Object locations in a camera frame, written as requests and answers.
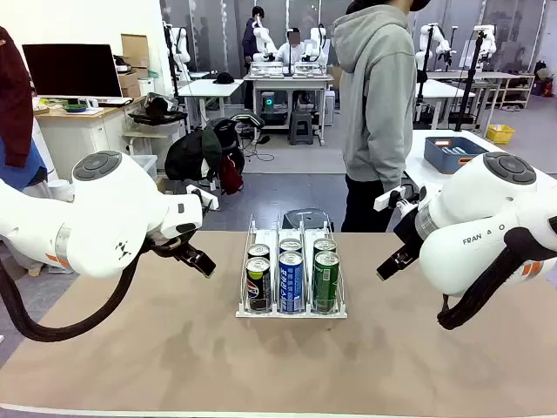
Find wooden top white desk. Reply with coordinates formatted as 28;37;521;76
33;96;147;182

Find person's right forearm grey sleeve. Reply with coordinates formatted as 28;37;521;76
367;125;408;193

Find black right arm cable sleeve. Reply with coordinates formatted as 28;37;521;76
436;226;557;331

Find black Pepsi can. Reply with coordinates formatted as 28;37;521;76
246;242;271;262
245;256;273;314

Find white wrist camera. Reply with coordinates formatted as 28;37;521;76
185;185;218;213
372;184;430;213

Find white lab workbench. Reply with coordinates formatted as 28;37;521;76
242;60;335;147

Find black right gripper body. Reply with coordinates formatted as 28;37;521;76
393;212;426;262

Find dark red bag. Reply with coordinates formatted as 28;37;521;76
218;154;245;196

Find black computer monitor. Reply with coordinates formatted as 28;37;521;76
22;43;124;98

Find white lab table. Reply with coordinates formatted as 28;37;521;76
177;78;245;131
415;78;476;127

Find small brown cardboard box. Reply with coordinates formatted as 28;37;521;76
117;71;143;99

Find blue plastic bin orange handles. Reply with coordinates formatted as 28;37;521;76
424;136;491;175

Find white keyboard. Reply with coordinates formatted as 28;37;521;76
86;97;134;108

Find dark grey plastic stool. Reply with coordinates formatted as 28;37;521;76
282;208;334;233

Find black backpack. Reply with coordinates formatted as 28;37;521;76
164;118;245;184

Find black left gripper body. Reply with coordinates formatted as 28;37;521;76
147;230;199;261

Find person in grey hoodie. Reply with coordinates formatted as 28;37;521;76
332;0;419;234

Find clear plastic storage box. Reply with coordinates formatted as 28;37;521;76
129;154;158;180

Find blue Pocari Sweat can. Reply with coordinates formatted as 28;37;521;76
277;251;305;314
278;238;304;256

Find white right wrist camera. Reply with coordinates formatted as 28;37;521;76
372;184;430;213

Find black tripod stand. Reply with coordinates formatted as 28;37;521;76
454;25;487;131

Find computer tower with green light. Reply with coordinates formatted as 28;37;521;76
260;91;280;115

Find person in maroon top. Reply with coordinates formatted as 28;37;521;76
0;25;48;192

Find white wire can dispenser rack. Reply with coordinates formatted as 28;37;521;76
235;212;349;320

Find small wooden side table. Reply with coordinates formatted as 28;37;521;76
123;129;171;157

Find flat brown cardboard sheet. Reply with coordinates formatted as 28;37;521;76
120;33;150;70

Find yellow plastic crate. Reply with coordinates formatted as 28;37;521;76
486;124;516;145

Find seated person in white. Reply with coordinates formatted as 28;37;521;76
277;27;308;66

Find large white table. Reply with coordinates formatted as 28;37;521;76
402;129;557;206

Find standing person in dark jacket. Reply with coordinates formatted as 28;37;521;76
241;5;266;110

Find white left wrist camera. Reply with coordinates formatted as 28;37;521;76
185;185;218;213

